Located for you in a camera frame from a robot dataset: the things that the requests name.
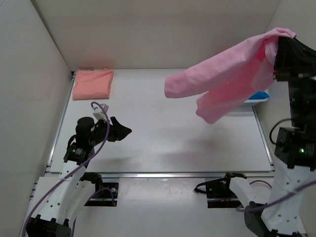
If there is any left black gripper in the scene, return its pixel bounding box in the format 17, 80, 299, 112
91, 114, 133, 143

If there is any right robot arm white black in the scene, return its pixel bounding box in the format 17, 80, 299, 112
244, 37, 316, 237

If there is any folded salmon t shirt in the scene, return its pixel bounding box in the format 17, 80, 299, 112
73, 69, 114, 100

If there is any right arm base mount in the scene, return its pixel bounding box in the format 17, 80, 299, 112
194, 172, 247, 209

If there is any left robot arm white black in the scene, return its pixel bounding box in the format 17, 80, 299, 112
22, 117, 132, 237

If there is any white plastic laundry basket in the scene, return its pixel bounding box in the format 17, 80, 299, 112
239, 90, 269, 107

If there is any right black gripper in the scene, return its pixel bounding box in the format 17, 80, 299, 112
270, 31, 316, 125

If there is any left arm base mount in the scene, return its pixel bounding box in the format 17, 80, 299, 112
80, 172, 119, 207

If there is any pink t shirt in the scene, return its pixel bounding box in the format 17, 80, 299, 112
164, 28, 296, 124

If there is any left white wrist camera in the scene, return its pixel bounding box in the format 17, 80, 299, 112
92, 104, 109, 121

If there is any blue t shirt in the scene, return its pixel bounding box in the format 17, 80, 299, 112
249, 91, 269, 100

